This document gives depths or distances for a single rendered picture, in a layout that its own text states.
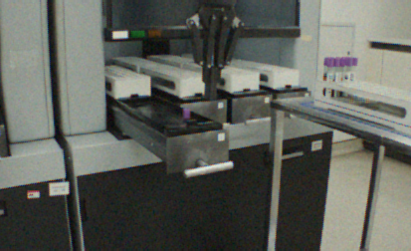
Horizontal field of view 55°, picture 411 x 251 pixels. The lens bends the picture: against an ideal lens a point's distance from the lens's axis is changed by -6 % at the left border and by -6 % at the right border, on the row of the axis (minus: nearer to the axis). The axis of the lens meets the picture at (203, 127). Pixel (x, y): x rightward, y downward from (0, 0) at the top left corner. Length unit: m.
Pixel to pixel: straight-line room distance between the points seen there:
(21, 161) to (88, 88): 0.24
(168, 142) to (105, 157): 0.27
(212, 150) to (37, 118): 0.44
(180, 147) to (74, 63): 0.38
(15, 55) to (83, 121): 0.23
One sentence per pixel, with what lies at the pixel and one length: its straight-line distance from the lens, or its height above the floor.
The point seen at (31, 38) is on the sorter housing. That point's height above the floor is 0.98.
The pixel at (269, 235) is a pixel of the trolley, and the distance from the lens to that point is 1.16.
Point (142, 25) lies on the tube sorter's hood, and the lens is 1.06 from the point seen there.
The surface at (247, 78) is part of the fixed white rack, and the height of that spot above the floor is 0.85.
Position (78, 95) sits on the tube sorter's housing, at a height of 0.84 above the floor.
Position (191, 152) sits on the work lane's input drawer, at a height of 0.77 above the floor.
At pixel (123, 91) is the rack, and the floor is 0.83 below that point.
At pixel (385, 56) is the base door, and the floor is 0.77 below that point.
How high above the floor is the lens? 1.03
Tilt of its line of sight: 15 degrees down
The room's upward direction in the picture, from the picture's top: straight up
